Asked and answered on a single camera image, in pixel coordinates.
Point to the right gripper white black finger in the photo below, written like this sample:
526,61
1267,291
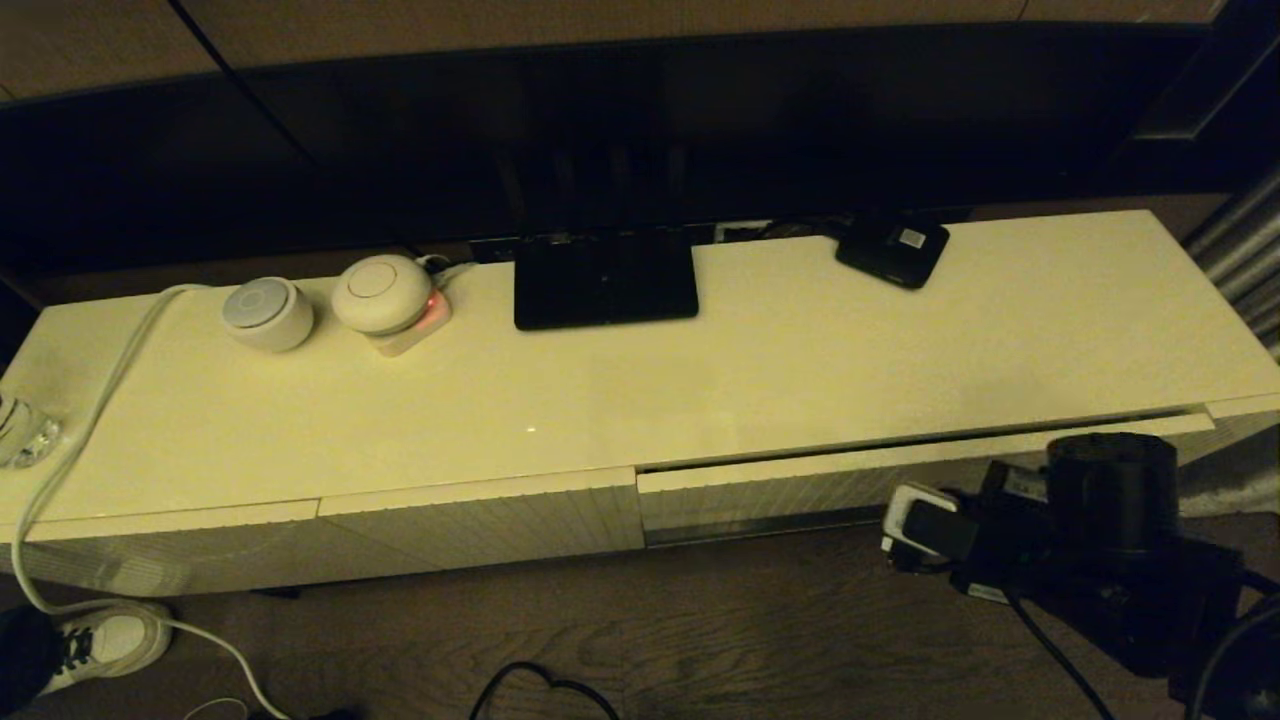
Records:
925,525
918,567

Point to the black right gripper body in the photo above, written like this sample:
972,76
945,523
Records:
1010,550

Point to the cream white ribbed drawer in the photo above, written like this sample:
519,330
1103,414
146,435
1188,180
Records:
780,495

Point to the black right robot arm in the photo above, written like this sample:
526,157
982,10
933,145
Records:
1110,490

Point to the white TV cabinet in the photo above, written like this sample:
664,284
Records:
500,400

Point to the white cloth on floor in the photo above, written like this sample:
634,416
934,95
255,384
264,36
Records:
1235,480

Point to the black set-top box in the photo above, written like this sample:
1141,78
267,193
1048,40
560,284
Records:
888,255

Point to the silver ribbed column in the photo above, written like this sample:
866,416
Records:
1240,260

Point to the wide ribbed cabinet front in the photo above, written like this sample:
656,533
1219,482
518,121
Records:
480,525

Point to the large black television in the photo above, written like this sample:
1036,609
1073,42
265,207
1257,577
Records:
600,130

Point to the white power strip red light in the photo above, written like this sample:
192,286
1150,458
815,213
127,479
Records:
420,337

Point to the white round dome device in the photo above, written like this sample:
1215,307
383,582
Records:
380,295

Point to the white speaker grey top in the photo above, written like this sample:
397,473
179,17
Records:
267,315

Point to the plain cream cabinet front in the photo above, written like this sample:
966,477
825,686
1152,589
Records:
170,555

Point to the white sneaker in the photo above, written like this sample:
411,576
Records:
115,640

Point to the black trouser leg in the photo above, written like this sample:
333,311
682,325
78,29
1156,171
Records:
22,660

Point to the clear glass object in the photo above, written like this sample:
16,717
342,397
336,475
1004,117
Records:
25,435

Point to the black television base plate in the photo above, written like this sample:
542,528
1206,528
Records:
605,285

